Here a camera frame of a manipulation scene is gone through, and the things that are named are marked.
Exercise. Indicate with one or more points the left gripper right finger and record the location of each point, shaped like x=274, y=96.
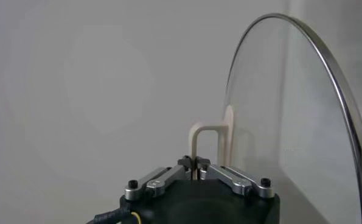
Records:
x=235, y=179

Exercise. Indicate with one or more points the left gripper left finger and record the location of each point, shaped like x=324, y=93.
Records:
x=162, y=179

